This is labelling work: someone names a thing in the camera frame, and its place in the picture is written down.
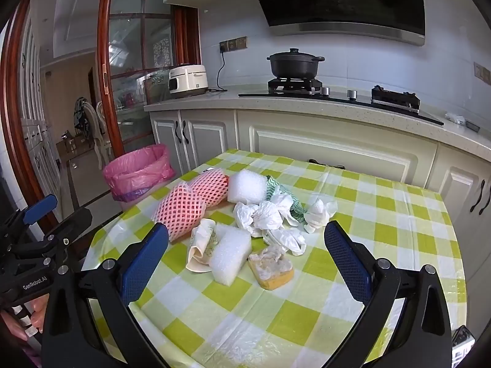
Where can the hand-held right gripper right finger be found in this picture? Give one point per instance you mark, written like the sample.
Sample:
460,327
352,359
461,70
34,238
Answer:
347,264

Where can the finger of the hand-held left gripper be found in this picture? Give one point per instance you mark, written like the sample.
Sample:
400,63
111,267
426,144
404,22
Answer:
75,222
40,209

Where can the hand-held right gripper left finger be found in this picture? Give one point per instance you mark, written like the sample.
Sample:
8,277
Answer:
144,264

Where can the beige paper wrapper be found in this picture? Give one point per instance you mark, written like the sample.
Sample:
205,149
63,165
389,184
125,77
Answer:
201,245

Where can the large pink foam net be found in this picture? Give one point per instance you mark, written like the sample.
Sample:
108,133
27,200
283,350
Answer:
180,211

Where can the yellow sponge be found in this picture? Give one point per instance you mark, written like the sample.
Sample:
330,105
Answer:
272,272

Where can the green striped cloth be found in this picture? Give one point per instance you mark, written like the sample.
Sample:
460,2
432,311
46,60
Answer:
297,207

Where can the white foam block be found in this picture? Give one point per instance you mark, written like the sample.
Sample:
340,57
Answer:
230,255
247,186

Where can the white tissue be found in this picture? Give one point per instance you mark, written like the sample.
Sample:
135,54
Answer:
270,214
318,216
287,239
243,216

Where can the orange foam net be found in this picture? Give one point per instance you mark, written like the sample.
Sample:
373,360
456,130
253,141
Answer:
216,207

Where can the pink bagged trash bin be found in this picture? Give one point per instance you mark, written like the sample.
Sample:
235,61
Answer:
134,168

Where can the person's left hand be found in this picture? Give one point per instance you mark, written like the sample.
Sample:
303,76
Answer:
38,314

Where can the green checkered tablecloth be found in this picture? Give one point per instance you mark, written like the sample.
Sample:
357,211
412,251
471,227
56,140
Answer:
345,207

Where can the cardboard box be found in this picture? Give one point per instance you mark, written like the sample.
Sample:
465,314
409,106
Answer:
69,143

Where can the white wardrobe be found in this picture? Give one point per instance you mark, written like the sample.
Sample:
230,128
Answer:
36,122

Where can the white dining chair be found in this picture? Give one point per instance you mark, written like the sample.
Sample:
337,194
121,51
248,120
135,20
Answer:
98,130

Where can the small pink foam net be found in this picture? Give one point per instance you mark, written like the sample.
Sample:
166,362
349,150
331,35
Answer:
211,186

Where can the cream base cabinets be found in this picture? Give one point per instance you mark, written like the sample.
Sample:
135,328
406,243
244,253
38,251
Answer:
337,142

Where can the wooden glass sliding door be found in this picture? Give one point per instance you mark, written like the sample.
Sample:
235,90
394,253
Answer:
107,65

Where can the black gas stove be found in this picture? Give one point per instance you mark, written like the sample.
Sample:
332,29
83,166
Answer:
345,97

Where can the white rice cooker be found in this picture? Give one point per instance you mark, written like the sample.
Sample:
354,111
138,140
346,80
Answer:
188,80

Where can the white crumpled wrapper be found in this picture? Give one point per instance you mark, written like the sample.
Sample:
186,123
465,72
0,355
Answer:
455,117

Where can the speckled kitchen countertop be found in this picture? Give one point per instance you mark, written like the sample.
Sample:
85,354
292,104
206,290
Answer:
230,99

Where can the small black object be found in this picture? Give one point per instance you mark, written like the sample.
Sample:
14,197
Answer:
472,125

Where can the black cooking pot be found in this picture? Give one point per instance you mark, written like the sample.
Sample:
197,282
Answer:
295,65

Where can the black range hood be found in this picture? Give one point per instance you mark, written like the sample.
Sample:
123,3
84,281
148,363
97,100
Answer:
337,0

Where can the gold wall socket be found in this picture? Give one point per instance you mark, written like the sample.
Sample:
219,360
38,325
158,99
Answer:
234,44

